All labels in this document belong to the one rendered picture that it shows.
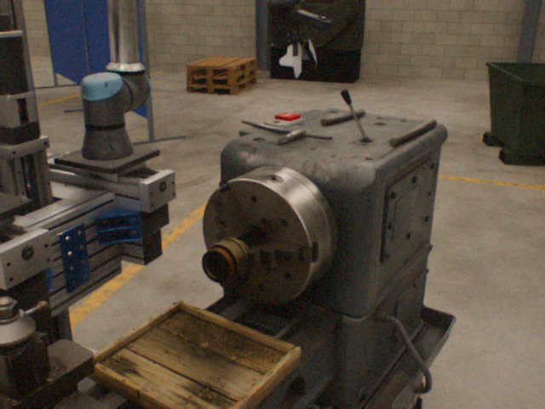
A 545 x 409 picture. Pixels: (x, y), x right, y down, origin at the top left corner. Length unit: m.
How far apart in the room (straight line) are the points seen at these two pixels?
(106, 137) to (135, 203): 0.21
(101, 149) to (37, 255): 0.46
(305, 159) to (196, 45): 11.14
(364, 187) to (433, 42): 10.02
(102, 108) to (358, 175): 0.78
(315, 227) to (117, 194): 0.71
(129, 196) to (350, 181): 0.70
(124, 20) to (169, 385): 1.07
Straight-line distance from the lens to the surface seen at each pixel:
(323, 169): 1.37
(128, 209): 1.73
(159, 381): 1.25
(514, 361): 3.00
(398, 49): 11.35
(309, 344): 1.37
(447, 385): 2.75
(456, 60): 11.31
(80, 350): 1.13
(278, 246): 1.26
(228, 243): 1.24
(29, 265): 1.39
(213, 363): 1.28
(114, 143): 1.73
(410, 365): 1.90
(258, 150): 1.48
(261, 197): 1.28
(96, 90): 1.71
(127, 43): 1.82
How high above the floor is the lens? 1.65
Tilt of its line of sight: 21 degrees down
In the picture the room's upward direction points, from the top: 1 degrees clockwise
